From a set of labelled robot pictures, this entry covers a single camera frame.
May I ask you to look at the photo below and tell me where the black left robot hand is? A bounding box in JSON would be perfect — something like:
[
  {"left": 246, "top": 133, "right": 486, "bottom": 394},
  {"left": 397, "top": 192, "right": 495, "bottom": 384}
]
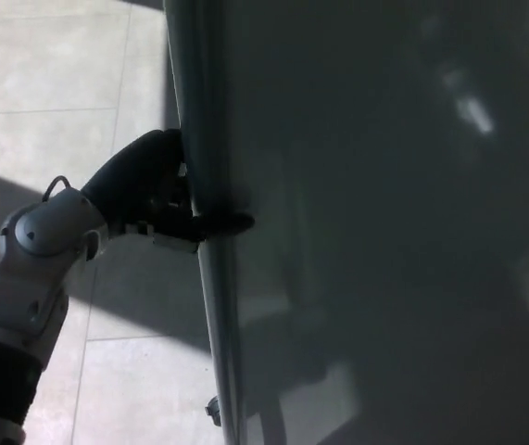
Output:
[{"left": 80, "top": 129, "right": 256, "bottom": 254}]

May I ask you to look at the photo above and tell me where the glossy grey panel door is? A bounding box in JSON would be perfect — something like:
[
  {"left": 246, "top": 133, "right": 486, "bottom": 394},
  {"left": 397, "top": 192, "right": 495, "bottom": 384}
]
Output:
[{"left": 161, "top": 0, "right": 529, "bottom": 445}]

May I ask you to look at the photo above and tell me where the black caster wheel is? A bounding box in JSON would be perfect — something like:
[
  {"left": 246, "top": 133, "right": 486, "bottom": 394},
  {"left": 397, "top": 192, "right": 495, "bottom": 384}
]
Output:
[{"left": 204, "top": 395, "right": 221, "bottom": 428}]

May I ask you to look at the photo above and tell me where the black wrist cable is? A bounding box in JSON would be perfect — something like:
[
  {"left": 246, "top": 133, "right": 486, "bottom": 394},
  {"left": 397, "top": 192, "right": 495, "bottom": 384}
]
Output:
[{"left": 41, "top": 174, "right": 72, "bottom": 202}]

